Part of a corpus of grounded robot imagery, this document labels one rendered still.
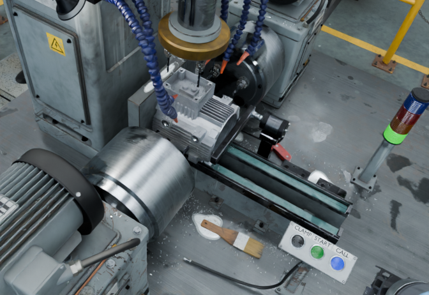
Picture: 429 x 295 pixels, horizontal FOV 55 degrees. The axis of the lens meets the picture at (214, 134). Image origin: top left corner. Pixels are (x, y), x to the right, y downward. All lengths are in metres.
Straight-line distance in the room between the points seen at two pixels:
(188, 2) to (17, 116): 0.86
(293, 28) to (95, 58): 0.69
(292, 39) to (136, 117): 0.62
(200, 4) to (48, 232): 0.57
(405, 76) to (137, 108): 2.77
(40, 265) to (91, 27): 0.56
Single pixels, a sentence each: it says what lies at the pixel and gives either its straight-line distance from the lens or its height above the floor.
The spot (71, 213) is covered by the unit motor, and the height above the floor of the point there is 1.31.
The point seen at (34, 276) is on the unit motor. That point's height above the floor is 1.31.
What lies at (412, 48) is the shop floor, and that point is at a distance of 3.96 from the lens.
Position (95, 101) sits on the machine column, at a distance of 1.18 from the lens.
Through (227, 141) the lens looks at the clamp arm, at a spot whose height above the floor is 1.03.
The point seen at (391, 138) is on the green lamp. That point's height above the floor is 1.05.
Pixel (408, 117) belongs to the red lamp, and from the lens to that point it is 1.31.
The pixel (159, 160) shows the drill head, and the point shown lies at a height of 1.15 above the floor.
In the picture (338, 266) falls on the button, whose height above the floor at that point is 1.07.
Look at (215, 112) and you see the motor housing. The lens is 1.16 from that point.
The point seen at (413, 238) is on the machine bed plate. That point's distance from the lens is 1.51.
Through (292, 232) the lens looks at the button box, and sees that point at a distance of 1.02.
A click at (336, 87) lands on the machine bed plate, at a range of 1.86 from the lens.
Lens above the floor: 1.93
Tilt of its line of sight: 48 degrees down
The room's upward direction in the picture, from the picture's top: 11 degrees clockwise
